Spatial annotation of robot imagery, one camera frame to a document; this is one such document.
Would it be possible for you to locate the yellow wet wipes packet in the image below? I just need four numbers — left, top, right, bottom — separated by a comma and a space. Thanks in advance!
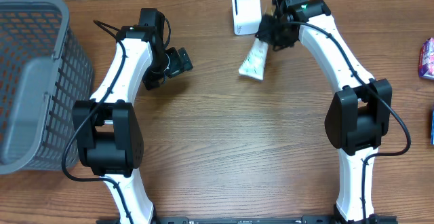
431, 109, 434, 145

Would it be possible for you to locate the grey plastic basket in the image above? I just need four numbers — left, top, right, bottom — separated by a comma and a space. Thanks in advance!
1, 0, 94, 174

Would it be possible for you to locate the white barcode scanner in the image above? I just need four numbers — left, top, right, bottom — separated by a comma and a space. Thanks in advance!
231, 0, 262, 35

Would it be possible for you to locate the white small packet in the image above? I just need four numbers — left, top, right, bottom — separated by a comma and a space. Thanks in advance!
239, 39, 269, 81

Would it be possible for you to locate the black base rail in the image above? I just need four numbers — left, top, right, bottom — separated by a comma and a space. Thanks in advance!
96, 215, 398, 224

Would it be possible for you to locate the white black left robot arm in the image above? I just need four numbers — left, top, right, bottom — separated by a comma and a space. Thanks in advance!
70, 8, 193, 223

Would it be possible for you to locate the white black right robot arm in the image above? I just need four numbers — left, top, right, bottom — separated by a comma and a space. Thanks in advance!
256, 0, 396, 223

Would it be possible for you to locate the red Carefree liner pack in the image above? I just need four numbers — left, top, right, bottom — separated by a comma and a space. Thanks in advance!
418, 37, 434, 79

